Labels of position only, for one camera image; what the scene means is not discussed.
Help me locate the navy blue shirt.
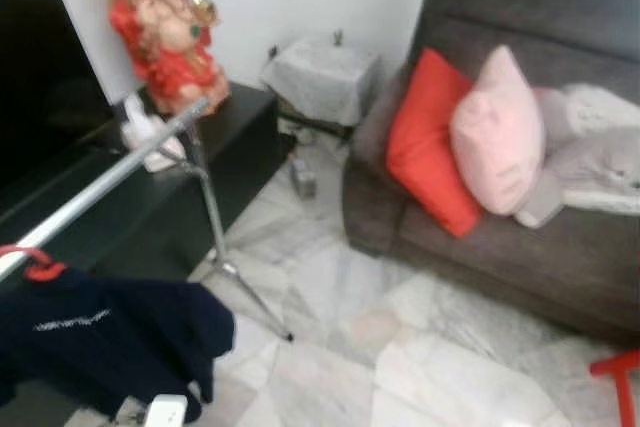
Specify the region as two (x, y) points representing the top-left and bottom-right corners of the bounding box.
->
(0, 265), (236, 423)

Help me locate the red plastic hanger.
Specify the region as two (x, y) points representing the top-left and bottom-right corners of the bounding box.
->
(0, 244), (66, 281)

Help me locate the grey Totoro plush pillow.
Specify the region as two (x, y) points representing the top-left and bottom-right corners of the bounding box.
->
(515, 132), (640, 230)

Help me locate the sleeping grey white Totoro plush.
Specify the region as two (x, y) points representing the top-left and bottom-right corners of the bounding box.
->
(535, 82), (640, 148)

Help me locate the dark grey fabric sofa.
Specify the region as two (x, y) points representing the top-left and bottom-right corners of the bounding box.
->
(342, 0), (640, 348)

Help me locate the pink cat face cushion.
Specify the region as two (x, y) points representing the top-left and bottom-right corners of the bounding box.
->
(450, 44), (546, 216)

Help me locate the red plastic stool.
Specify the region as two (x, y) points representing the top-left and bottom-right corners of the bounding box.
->
(588, 350), (640, 427)

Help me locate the red square cushion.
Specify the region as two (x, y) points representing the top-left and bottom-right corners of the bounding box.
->
(385, 47), (486, 238)

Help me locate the white lace covered side table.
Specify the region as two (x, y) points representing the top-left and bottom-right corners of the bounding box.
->
(262, 32), (383, 130)

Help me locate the small grey floor device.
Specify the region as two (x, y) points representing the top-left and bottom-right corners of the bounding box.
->
(290, 152), (319, 200)

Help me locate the black television cabinet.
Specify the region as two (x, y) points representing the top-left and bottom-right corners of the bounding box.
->
(0, 82), (296, 293)

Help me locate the red laughing Buddha statue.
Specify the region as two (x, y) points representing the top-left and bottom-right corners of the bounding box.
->
(93, 0), (231, 116)

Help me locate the pink white tissue pack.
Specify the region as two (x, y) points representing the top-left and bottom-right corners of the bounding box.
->
(120, 95), (191, 173)

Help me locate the black flat television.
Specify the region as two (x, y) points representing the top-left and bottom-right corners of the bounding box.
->
(0, 0), (116, 193)

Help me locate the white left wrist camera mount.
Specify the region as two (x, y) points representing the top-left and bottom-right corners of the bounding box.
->
(143, 394), (189, 427)

